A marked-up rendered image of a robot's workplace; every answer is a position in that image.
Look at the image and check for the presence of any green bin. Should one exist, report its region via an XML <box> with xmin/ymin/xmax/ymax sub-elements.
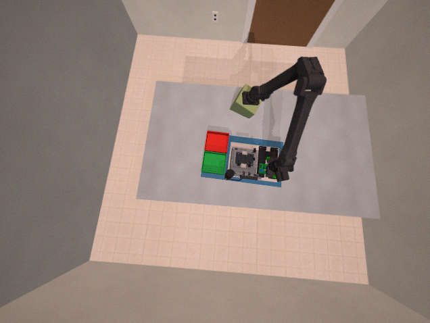
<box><xmin>201</xmin><ymin>151</ymin><xmax>227</xmax><ymax>175</ymax></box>

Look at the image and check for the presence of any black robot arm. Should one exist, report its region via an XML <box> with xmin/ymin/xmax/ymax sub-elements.
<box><xmin>242</xmin><ymin>57</ymin><xmax>327</xmax><ymax>182</ymax></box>

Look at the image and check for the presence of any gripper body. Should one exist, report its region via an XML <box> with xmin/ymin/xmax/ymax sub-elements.
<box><xmin>266</xmin><ymin>157</ymin><xmax>278</xmax><ymax>178</ymax></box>

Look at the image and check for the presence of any red bin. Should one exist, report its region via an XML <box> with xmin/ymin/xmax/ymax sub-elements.
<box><xmin>204</xmin><ymin>130</ymin><xmax>229</xmax><ymax>153</ymax></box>

